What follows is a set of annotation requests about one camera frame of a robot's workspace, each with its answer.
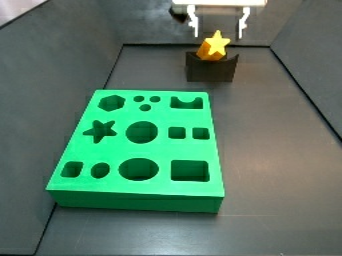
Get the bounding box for black cradle fixture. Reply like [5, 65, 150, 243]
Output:
[186, 52, 240, 82]

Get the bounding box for yellow star-profile bar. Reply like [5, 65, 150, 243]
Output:
[197, 30, 232, 61]

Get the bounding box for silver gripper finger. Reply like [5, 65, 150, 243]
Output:
[188, 5, 200, 38]
[238, 7, 252, 39]

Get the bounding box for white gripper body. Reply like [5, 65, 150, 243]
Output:
[170, 0, 269, 15]

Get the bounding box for green shape-sorting block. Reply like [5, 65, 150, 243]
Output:
[47, 90, 225, 213]

